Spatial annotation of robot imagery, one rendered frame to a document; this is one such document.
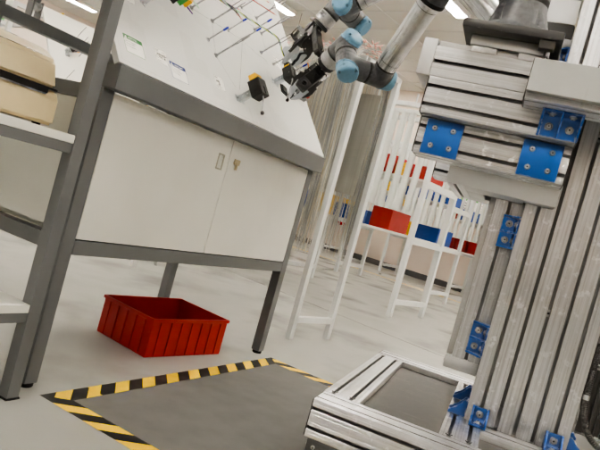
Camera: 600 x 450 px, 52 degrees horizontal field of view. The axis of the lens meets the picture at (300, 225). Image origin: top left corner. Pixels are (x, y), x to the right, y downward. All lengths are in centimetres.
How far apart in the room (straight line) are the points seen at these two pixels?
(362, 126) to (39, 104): 219
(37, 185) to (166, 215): 39
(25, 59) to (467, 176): 108
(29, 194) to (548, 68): 132
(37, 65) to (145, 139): 38
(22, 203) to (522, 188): 130
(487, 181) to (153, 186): 93
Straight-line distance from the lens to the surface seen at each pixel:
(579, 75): 141
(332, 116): 307
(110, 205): 175
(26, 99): 153
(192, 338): 235
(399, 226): 545
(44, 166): 178
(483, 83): 153
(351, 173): 339
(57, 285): 171
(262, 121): 219
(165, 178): 188
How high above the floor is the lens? 64
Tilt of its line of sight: 2 degrees down
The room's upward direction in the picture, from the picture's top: 16 degrees clockwise
